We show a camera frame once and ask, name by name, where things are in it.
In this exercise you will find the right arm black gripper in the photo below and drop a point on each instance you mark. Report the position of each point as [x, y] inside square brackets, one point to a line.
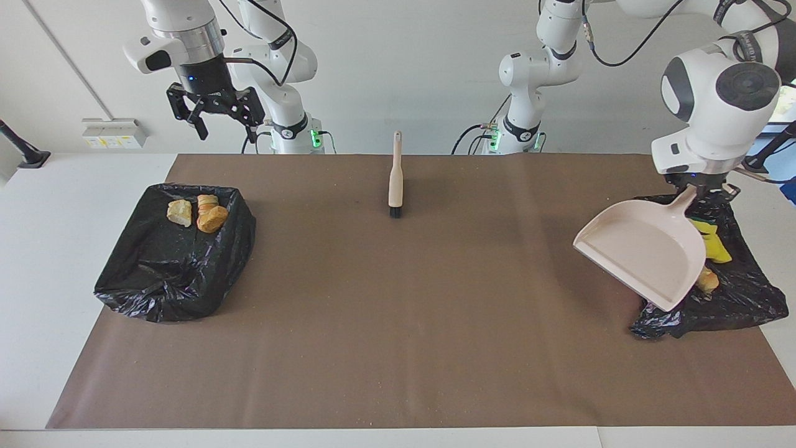
[208, 87]

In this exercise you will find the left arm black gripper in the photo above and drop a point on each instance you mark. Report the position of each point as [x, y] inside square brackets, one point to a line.
[703, 182]

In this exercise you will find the green and yellow sponge piece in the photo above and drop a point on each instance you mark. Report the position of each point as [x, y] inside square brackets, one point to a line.
[703, 225]

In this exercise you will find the beige plastic dustpan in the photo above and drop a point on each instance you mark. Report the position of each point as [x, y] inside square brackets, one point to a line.
[647, 249]

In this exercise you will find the pale yellow trash piece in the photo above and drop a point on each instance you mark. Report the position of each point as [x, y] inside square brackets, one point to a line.
[207, 200]

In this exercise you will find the striped orange croissant toy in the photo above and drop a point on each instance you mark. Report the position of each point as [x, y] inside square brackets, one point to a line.
[708, 280]

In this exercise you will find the brown bread roll toy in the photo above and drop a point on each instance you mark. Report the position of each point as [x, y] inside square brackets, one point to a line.
[212, 219]

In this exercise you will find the pale green trash piece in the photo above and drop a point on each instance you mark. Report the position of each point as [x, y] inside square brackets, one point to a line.
[179, 213]

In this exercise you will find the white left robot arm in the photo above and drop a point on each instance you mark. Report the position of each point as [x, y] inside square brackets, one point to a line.
[715, 106]

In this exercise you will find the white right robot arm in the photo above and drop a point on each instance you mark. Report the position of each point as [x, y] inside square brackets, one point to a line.
[280, 62]

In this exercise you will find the black plastic trash bag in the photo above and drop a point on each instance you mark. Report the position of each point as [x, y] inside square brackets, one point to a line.
[740, 292]

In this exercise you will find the left black-bagged bin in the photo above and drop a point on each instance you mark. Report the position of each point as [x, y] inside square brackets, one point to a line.
[168, 267]

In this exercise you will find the black stand with clamp foot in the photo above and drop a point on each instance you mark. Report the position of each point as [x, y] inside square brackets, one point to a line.
[25, 152]
[768, 155]

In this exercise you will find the window with green view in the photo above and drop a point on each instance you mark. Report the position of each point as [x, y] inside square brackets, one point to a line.
[785, 102]

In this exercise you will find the brown paper table mat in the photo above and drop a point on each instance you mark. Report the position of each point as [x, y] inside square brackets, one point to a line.
[398, 386]

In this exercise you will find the white wall socket box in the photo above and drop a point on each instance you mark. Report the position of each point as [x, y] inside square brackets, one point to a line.
[115, 134]

